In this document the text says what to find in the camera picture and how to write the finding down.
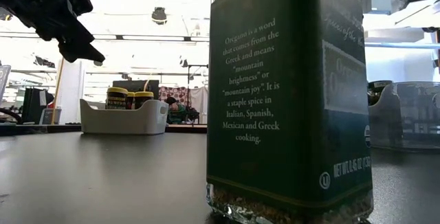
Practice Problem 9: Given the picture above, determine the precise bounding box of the black ceiling dome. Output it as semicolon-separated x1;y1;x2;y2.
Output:
151;6;168;25

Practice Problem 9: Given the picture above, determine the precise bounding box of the person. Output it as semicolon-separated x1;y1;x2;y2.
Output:
165;96;200;125

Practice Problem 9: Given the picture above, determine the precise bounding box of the red white patterned cloth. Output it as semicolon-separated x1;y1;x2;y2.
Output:
158;85;189;107

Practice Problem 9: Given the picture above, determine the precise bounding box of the white pillar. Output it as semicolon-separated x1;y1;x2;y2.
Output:
53;58;86;126

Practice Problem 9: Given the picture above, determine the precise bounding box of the ceiling light strip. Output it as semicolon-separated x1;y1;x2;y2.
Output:
92;32;210;43

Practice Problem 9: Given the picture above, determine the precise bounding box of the black monitor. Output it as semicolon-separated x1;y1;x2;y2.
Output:
111;78;161;96

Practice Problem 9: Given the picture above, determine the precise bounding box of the long yellow power cord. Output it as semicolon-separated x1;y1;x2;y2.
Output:
50;57;65;126

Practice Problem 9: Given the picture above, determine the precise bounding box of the small framed sign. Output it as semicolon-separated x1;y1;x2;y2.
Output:
38;108;63;126

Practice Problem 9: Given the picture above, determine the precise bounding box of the white plastic bin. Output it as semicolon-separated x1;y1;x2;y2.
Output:
79;98;170;135

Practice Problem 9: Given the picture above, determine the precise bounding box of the black box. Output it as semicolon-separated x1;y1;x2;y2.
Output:
20;87;55;126

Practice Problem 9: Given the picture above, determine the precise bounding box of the smoky translucent plastic bin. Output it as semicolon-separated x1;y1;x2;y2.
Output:
368;80;440;151

